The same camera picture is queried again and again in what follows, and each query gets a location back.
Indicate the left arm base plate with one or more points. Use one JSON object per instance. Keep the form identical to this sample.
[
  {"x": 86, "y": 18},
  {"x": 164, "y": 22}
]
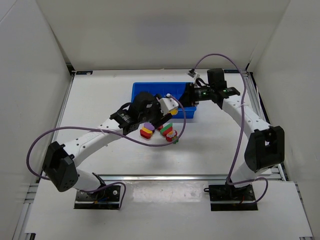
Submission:
[{"x": 110, "y": 198}]

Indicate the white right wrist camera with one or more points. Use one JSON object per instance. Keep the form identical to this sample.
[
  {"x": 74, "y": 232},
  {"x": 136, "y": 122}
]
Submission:
[{"x": 193, "y": 74}]

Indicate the blue divided plastic bin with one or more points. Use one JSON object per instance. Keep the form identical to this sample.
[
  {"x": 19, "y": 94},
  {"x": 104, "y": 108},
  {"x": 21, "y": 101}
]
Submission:
[{"x": 174, "y": 88}]

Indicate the green red sloped brick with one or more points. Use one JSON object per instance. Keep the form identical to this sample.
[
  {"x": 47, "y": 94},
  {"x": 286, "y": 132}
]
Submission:
[{"x": 166, "y": 129}]

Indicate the red yellow purple brick stack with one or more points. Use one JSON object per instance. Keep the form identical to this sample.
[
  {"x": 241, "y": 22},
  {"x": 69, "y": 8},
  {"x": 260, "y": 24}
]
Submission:
[{"x": 147, "y": 130}]

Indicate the small green brick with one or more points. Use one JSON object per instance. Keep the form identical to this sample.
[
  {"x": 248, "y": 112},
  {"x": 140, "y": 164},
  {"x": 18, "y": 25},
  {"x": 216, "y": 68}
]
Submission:
[{"x": 175, "y": 140}]

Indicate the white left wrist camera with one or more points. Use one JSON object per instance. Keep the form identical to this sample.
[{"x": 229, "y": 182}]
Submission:
[{"x": 167, "y": 104}]

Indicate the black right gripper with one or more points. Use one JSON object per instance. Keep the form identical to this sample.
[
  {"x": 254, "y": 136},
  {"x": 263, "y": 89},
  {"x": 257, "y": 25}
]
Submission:
[{"x": 188, "y": 95}]

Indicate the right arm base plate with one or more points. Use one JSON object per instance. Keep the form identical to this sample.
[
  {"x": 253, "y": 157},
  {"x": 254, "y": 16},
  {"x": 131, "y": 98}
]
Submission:
[{"x": 226, "y": 198}]

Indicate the aluminium front rail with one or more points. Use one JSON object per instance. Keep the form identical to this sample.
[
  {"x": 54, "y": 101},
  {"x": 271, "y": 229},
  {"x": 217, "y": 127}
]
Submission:
[{"x": 168, "y": 177}]

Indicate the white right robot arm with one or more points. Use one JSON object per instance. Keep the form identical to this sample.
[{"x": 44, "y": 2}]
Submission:
[{"x": 265, "y": 143}]

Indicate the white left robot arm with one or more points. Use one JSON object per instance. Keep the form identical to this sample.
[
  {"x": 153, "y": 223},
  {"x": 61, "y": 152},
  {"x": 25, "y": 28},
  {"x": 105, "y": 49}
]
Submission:
[{"x": 62, "y": 161}]

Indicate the yellow oval brick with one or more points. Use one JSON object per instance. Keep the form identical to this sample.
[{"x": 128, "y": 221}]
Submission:
[{"x": 174, "y": 112}]

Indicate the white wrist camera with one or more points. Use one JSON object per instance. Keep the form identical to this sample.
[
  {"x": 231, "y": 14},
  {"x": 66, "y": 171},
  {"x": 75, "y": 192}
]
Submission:
[
  {"x": 193, "y": 74},
  {"x": 167, "y": 104}
]

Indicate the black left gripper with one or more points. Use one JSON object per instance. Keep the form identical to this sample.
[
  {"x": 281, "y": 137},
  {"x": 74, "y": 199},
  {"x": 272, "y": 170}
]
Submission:
[{"x": 161, "y": 118}]

